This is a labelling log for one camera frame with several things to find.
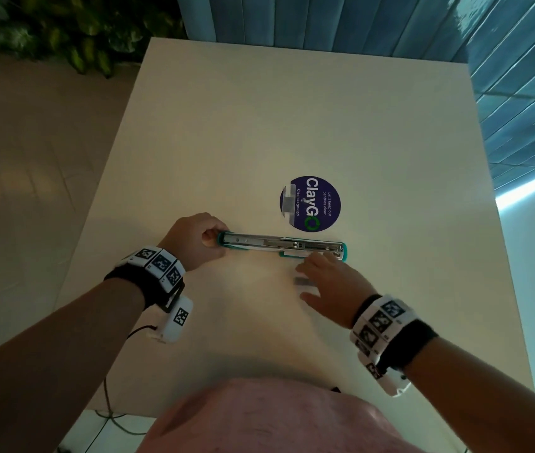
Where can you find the person's right hand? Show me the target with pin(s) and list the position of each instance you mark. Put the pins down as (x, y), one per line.
(343, 292)

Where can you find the person's left hand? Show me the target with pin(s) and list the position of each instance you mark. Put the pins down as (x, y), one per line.
(187, 240)

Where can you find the person's right thumb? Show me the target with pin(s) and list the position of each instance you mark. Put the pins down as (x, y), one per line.
(312, 299)

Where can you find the person's left thumb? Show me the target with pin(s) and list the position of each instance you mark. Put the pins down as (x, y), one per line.
(214, 236)

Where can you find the teal stapler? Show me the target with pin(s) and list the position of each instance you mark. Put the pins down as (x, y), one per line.
(272, 243)

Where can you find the person's right forearm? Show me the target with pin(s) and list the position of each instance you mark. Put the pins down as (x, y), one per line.
(484, 396)

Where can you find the person's left forearm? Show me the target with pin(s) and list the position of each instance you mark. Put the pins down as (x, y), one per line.
(45, 358)

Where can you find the grey staple strip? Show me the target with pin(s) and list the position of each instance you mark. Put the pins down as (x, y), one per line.
(289, 201)
(306, 281)

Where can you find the round purple sticker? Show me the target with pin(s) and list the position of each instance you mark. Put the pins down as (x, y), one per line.
(317, 202)

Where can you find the person's pink shirt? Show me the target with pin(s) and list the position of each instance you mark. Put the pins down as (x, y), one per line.
(267, 419)

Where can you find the green leafy plant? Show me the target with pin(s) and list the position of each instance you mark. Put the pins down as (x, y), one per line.
(78, 28)

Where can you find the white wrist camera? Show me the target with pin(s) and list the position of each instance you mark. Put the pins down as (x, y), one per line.
(176, 320)
(392, 379)

